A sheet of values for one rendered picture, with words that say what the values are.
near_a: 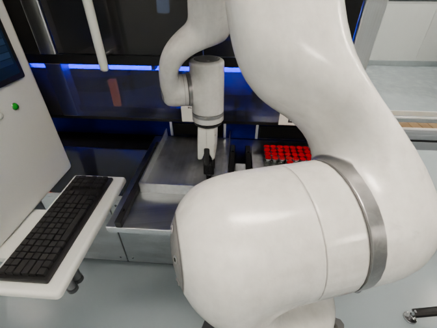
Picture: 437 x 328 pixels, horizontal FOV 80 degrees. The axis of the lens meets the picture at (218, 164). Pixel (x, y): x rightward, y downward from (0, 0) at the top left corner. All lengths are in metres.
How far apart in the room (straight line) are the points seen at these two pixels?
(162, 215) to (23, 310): 1.24
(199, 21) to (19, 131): 0.64
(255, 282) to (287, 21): 0.18
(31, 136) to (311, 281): 0.91
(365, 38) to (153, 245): 1.27
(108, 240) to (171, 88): 1.09
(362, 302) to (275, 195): 1.57
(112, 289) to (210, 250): 1.54
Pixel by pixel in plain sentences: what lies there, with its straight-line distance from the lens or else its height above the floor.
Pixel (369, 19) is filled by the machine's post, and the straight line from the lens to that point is 0.90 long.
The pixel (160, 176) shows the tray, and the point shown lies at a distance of 0.87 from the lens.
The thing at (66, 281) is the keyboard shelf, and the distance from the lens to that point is 0.80.
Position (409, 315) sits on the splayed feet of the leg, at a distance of 1.80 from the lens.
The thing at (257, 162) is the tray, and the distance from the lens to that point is 0.92.
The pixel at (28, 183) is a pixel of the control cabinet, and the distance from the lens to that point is 0.99.
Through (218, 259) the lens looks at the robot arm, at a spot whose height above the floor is 1.26.
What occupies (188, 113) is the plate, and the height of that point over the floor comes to 1.02.
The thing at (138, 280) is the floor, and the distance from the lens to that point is 1.69.
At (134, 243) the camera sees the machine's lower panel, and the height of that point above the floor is 0.26.
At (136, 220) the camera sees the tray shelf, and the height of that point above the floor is 0.88.
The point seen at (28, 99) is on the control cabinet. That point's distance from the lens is 1.00.
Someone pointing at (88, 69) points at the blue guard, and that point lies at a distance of 0.99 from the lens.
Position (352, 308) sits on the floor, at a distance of 1.71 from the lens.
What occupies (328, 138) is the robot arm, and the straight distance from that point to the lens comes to 0.25.
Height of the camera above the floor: 1.41
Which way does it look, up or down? 36 degrees down
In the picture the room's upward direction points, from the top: straight up
